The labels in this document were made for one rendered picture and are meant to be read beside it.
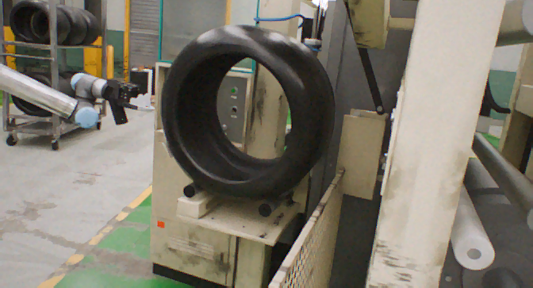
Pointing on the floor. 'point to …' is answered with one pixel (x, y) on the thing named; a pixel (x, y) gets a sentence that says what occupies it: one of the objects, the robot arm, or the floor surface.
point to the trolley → (40, 15)
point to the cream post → (267, 125)
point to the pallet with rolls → (143, 78)
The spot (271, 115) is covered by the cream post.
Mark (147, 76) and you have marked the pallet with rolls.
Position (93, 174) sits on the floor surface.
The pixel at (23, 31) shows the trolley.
